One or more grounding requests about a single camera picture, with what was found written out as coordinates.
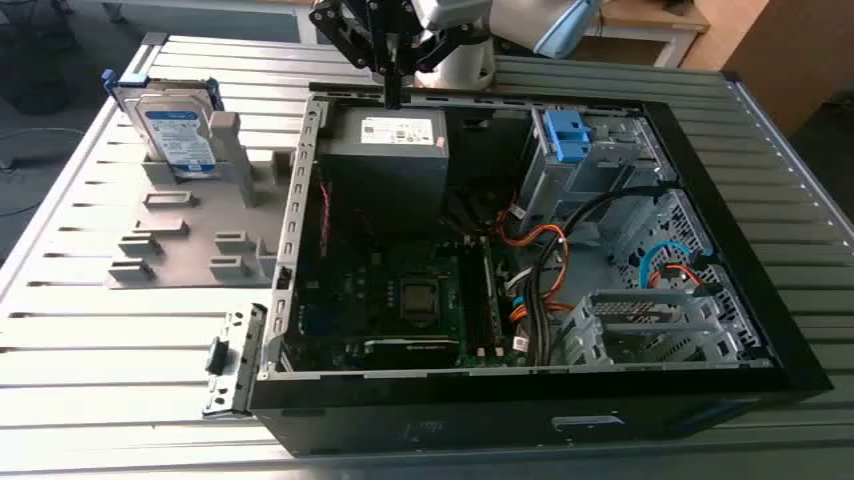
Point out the black CPU fan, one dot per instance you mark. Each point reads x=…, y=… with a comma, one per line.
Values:
x=476, y=202

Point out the wooden cabinet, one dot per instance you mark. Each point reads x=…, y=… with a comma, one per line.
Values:
x=801, y=50

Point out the grey power supply unit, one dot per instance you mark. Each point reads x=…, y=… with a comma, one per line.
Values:
x=387, y=185

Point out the silver CPU in socket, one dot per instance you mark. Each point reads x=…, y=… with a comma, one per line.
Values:
x=419, y=299

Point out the grey parts rack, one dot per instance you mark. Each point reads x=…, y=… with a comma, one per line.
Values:
x=200, y=225

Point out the black graphics card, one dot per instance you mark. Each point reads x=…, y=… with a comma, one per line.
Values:
x=414, y=350

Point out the metal case latch bracket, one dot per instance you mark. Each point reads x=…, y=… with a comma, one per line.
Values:
x=243, y=350

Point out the metal disk bay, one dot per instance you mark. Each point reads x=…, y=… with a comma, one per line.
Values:
x=641, y=327

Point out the wood top desk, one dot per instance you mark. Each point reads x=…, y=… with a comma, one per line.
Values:
x=667, y=15

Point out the green motherboard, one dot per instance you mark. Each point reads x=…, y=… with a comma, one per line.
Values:
x=347, y=300

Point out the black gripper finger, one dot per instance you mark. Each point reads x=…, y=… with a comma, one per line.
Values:
x=434, y=55
x=347, y=35

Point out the hard disk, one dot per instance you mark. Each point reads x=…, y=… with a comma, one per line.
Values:
x=176, y=135

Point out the black PC case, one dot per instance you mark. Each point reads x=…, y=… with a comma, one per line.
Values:
x=534, y=400

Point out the black RAM slot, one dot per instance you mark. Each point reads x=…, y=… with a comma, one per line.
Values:
x=474, y=300

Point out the metal optical drive cage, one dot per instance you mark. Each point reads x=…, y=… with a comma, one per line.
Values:
x=587, y=175

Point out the green RAM stick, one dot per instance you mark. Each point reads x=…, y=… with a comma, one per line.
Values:
x=492, y=300

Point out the black office chair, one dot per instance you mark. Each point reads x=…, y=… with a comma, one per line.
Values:
x=33, y=75

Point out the blue plastic drive latch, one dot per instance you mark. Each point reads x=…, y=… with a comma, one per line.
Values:
x=563, y=135

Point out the white table frame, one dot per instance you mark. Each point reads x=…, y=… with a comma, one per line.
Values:
x=303, y=15

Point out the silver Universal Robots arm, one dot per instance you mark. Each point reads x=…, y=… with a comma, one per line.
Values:
x=467, y=65

